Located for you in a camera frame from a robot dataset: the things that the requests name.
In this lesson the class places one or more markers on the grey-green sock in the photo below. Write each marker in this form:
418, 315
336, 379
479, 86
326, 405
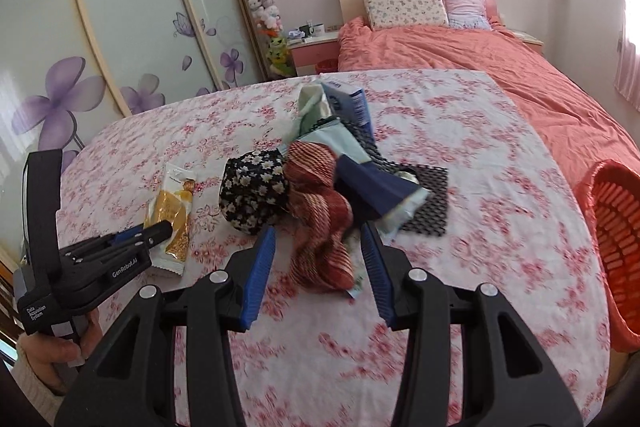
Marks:
340, 142

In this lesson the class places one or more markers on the blue and white box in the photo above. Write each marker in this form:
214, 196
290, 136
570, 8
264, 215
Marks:
350, 104

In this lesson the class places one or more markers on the black mesh mat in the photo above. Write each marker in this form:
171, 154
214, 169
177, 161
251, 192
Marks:
425, 202

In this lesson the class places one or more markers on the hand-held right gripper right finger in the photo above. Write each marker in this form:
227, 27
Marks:
375, 279

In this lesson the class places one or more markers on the floral pillow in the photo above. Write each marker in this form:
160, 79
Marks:
405, 7

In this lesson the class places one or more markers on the red striped cloth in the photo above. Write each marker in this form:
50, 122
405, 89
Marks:
320, 217

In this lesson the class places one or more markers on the pink and white nightstand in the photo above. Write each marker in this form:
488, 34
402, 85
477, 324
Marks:
312, 52
530, 39

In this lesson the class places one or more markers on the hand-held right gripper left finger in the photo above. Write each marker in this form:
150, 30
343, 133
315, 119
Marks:
257, 279

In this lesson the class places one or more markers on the navy blue cloth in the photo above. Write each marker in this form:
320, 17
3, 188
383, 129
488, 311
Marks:
370, 192

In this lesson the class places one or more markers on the person's left hand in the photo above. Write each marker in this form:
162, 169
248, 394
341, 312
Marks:
50, 349

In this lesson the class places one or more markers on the black floral cloth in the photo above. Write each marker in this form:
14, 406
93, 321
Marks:
250, 192

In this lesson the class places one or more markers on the pink striped pillow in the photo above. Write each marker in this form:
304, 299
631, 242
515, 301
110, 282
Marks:
467, 9

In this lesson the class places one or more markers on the person's left forearm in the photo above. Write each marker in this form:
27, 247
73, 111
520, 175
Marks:
32, 392

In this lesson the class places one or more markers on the pink floral tablecloth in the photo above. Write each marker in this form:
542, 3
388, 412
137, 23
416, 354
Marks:
450, 132

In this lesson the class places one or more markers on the orange plastic basket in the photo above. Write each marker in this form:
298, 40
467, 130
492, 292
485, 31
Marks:
615, 247

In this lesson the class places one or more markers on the pale blue cloth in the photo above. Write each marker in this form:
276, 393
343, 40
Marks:
405, 207

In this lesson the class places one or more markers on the yellow snack packet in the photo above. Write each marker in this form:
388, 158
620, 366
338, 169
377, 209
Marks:
172, 217

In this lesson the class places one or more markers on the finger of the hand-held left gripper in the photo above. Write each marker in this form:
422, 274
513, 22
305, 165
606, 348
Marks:
159, 231
127, 236

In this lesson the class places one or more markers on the pink curtain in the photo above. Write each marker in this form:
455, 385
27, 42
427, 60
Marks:
629, 57

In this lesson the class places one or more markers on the clear plush toy display tube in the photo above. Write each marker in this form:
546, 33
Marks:
262, 2

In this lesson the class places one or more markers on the green plush toy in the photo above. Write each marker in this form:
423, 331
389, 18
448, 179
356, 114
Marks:
279, 54

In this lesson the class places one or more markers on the small red basket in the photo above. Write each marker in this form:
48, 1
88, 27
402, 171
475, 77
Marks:
326, 66

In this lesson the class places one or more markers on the orange duvet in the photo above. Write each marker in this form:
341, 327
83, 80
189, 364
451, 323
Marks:
475, 52

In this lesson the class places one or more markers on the flower print sliding wardrobe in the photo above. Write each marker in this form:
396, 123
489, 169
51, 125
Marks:
125, 7

